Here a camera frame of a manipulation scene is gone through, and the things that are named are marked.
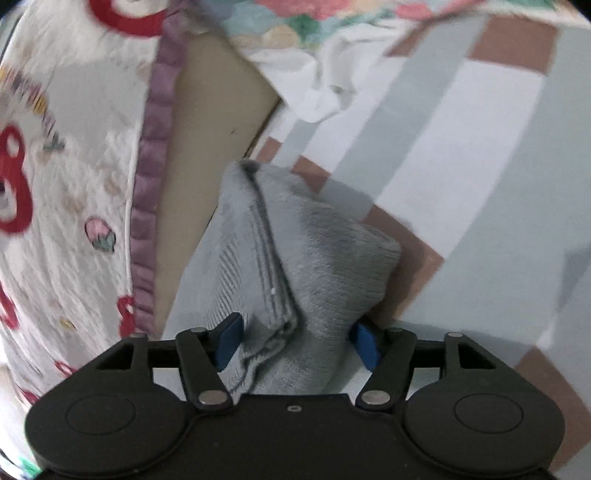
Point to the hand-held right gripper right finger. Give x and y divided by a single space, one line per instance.
364 344

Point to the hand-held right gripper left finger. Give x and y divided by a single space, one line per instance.
231 337

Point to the grey knit sweater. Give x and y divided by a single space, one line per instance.
314 258

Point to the white bear-print quilt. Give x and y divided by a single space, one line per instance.
83 161

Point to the floral patchwork quilt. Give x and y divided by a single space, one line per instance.
295 27

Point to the beige bed frame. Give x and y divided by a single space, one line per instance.
203 138

